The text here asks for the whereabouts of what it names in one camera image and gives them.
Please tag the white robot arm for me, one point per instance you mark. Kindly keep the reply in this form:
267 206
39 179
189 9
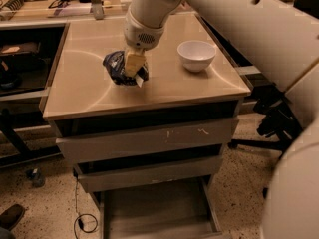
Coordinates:
282 42

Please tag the middle drawer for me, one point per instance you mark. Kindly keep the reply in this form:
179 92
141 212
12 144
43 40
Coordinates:
152 174

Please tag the top drawer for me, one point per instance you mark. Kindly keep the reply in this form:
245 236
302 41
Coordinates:
125 143

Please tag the open bottom drawer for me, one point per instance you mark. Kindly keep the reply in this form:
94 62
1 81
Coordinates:
169 210

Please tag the blue chip bag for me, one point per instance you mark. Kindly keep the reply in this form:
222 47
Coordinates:
115 66

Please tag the grey metal post left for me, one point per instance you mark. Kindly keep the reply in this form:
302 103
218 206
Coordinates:
97 9

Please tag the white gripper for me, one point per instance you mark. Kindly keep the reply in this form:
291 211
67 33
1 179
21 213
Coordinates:
140 34

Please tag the small caster on floor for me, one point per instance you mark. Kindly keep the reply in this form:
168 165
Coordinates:
36 177

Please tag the black office chair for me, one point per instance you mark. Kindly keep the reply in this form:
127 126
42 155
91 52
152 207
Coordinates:
279 120

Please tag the coiled soldering stand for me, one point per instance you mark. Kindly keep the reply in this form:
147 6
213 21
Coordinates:
10 8

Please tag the white bowl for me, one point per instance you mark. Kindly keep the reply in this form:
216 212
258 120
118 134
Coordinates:
196 55

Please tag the grey drawer cabinet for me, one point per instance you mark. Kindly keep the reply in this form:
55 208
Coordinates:
84 100

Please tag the dark shoe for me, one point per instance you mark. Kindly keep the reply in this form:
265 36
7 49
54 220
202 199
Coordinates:
11 216

